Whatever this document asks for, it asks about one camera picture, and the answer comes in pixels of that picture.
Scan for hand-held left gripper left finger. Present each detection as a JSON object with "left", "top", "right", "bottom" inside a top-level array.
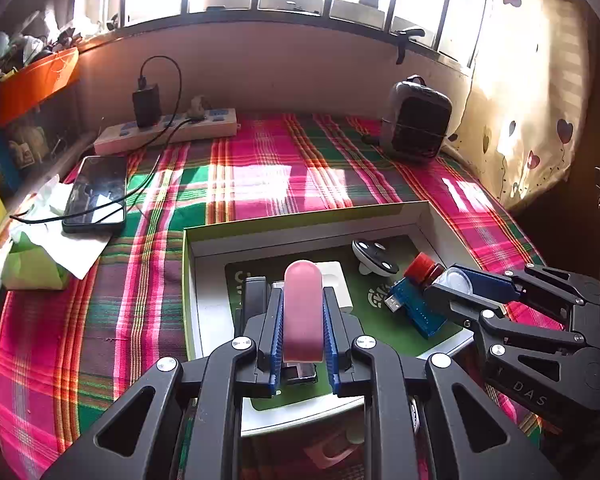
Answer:
[{"left": 40, "top": 287, "right": 286, "bottom": 480}]

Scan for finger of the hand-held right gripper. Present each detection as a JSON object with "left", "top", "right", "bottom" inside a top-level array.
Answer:
[
  {"left": 424, "top": 283, "right": 588, "bottom": 348},
  {"left": 460, "top": 263, "right": 600, "bottom": 308}
]

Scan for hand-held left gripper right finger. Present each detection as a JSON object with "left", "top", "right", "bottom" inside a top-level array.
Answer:
[{"left": 322, "top": 286, "right": 563, "bottom": 480}]

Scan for clear round plastic jar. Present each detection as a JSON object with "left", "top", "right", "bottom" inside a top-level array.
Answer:
[{"left": 441, "top": 266, "right": 475, "bottom": 297}]

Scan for blue translucent usb device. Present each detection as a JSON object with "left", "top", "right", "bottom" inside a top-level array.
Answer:
[{"left": 384, "top": 277, "right": 462, "bottom": 339}]

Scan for pink rounded case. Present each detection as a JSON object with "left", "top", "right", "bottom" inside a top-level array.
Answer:
[{"left": 283, "top": 259, "right": 327, "bottom": 364}]

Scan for white plug adapter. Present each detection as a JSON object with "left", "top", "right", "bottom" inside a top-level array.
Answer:
[{"left": 314, "top": 260, "right": 356, "bottom": 312}]

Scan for black oval key fob remote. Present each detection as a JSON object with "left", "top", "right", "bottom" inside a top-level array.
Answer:
[{"left": 352, "top": 238, "right": 399, "bottom": 278}]

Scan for green and white cardboard box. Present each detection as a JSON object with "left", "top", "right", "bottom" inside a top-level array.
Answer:
[{"left": 182, "top": 200, "right": 482, "bottom": 437}]

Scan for red and green small jar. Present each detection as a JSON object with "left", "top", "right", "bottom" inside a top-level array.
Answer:
[{"left": 403, "top": 252, "right": 445, "bottom": 292}]

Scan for pink clip with round disc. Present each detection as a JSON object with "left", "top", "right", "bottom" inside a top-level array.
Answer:
[{"left": 304, "top": 431, "right": 363, "bottom": 467}]

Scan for plaid pink green blanket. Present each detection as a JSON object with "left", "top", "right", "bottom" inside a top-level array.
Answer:
[{"left": 0, "top": 111, "right": 567, "bottom": 480}]

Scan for cream curtain with hearts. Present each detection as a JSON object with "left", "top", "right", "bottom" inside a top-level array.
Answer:
[{"left": 450, "top": 0, "right": 597, "bottom": 213}]

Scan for white power strip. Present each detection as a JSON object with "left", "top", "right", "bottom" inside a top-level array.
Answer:
[{"left": 93, "top": 108, "right": 239, "bottom": 156}]

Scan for black smartphone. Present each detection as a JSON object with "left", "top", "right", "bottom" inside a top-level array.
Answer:
[{"left": 61, "top": 155, "right": 128, "bottom": 235}]

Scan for green tissue pack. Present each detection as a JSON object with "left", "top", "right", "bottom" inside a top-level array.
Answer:
[{"left": 1, "top": 176, "right": 112, "bottom": 292}]

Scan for black window hook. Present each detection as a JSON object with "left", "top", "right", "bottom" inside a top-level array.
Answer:
[{"left": 394, "top": 29, "right": 426, "bottom": 66}]

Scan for black charger block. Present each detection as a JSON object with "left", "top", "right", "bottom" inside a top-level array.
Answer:
[{"left": 132, "top": 85, "right": 162, "bottom": 129}]

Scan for blue box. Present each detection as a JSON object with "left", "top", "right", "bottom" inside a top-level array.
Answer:
[{"left": 0, "top": 125, "right": 47, "bottom": 193}]

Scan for orange box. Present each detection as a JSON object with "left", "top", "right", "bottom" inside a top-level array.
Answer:
[{"left": 0, "top": 49, "right": 80, "bottom": 127}]

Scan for crumpled plastic bags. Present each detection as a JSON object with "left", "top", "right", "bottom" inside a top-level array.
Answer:
[{"left": 0, "top": 9, "right": 82, "bottom": 73}]

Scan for black charging cable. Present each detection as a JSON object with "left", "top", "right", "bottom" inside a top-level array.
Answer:
[{"left": 9, "top": 55, "right": 185, "bottom": 225}]

